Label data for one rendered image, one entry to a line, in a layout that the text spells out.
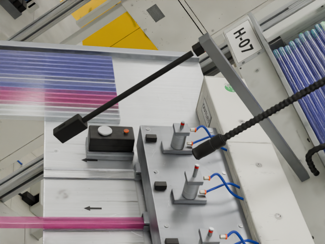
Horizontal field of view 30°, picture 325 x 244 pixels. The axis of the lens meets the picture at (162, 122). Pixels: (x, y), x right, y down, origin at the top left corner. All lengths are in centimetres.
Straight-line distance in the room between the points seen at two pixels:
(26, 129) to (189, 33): 73
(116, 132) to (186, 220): 22
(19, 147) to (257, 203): 167
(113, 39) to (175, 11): 205
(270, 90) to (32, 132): 142
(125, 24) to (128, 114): 300
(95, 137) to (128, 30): 316
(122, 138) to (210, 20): 124
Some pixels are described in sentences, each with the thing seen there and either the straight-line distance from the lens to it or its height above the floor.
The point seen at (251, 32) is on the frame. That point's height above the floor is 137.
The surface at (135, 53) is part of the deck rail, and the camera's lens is 130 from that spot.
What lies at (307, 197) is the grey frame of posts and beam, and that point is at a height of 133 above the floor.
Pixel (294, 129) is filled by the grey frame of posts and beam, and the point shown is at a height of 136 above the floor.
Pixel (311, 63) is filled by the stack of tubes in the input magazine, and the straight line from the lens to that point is 112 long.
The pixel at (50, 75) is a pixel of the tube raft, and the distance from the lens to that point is 120.
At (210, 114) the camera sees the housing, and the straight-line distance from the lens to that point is 109.
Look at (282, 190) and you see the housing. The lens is 94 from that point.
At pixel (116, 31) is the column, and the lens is 414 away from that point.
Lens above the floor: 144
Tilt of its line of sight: 15 degrees down
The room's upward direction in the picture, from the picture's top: 59 degrees clockwise
